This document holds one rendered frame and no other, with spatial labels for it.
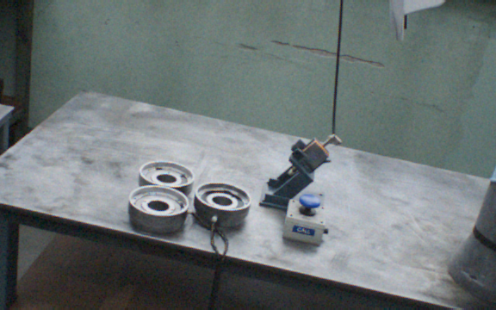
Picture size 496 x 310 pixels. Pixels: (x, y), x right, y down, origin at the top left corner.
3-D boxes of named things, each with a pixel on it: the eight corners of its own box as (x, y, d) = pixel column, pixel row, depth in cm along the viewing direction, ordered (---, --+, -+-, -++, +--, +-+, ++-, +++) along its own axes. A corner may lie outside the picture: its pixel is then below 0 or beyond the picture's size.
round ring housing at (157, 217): (128, 235, 113) (131, 213, 111) (124, 204, 122) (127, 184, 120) (189, 236, 116) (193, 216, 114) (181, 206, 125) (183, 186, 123)
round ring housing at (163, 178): (129, 181, 130) (132, 162, 128) (179, 177, 135) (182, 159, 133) (147, 207, 122) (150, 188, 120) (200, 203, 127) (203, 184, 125)
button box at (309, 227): (282, 238, 121) (287, 214, 119) (285, 220, 127) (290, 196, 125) (325, 248, 120) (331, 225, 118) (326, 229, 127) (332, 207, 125)
